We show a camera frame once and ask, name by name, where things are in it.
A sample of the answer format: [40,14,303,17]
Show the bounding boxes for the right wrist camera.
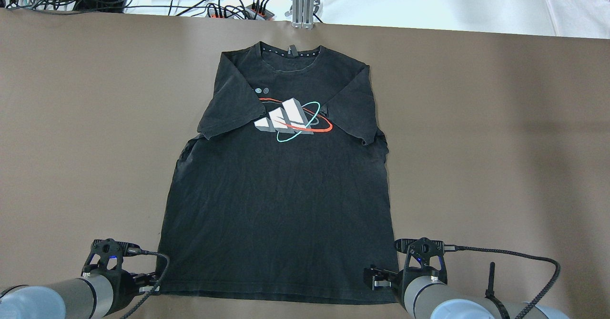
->
[394,238,458,284]

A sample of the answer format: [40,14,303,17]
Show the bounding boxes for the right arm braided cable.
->
[443,245,560,319]

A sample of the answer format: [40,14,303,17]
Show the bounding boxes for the white folded shirt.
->
[545,0,610,39]

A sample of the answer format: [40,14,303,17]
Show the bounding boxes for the black printed t-shirt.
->
[156,41,398,305]

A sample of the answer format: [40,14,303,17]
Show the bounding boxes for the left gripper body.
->
[111,271,140,310]

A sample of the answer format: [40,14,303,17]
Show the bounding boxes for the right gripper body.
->
[390,268,409,305]

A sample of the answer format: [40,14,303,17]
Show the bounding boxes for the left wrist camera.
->
[82,238,142,276]

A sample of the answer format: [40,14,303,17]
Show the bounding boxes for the aluminium frame post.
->
[292,0,314,29]

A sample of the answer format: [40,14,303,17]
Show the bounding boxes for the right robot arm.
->
[363,266,567,319]

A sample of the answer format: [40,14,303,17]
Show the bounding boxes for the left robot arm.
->
[0,270,158,319]

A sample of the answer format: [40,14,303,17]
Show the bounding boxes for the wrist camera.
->
[82,238,142,276]
[394,238,458,284]

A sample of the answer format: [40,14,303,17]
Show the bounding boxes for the grey orange usb hub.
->
[245,2,276,21]
[205,3,229,19]

